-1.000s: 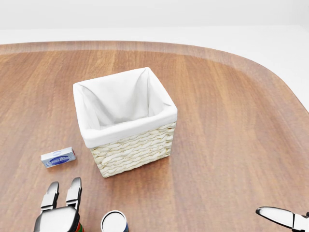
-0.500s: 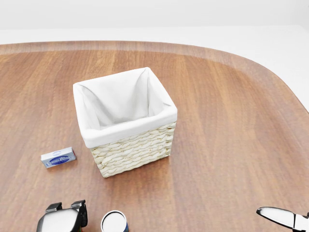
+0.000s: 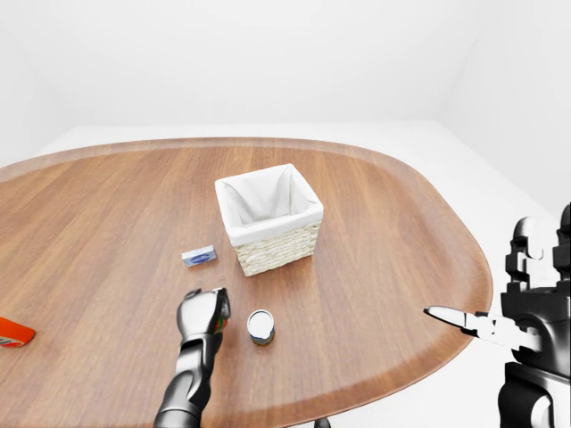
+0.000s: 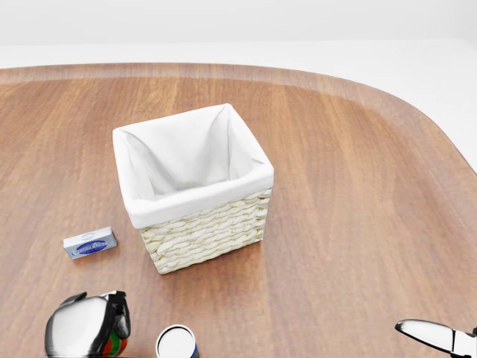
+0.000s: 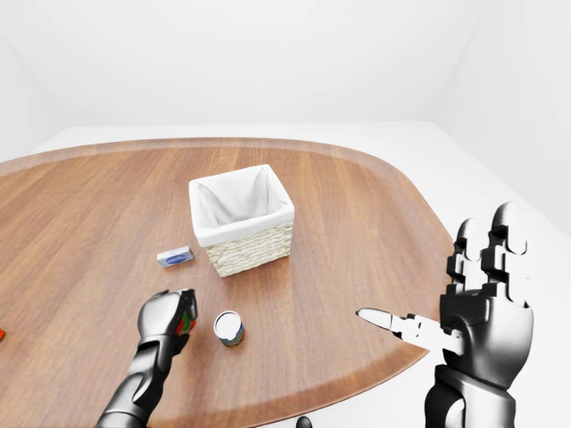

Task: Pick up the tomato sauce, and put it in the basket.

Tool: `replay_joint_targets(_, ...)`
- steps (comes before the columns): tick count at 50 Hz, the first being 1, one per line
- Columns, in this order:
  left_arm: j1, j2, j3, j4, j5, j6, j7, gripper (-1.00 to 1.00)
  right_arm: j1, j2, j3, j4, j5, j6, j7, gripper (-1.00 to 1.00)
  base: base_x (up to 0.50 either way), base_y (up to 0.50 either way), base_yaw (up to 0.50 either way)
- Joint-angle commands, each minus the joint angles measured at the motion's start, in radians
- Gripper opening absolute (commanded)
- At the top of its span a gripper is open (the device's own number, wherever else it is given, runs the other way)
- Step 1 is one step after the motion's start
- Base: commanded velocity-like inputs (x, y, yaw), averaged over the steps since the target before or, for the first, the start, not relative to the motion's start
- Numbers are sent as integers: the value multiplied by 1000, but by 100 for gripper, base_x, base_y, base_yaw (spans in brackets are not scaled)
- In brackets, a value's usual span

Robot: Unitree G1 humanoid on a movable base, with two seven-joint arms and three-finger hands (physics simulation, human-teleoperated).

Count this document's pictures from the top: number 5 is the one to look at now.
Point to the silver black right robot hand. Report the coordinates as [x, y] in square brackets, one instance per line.
[486, 325]

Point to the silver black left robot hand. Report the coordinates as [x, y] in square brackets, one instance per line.
[158, 314]

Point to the red and green tomato sauce can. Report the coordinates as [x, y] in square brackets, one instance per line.
[186, 324]

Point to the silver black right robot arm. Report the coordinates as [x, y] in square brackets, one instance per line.
[468, 401]

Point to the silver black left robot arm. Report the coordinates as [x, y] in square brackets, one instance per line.
[138, 383]

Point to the white lined wicker basket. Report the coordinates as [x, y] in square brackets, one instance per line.
[243, 223]

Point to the small blue and white box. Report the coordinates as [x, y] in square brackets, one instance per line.
[176, 257]

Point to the tin can with blue label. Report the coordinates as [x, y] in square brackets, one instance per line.
[229, 329]

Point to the small dark shape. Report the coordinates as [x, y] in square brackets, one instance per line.
[303, 422]

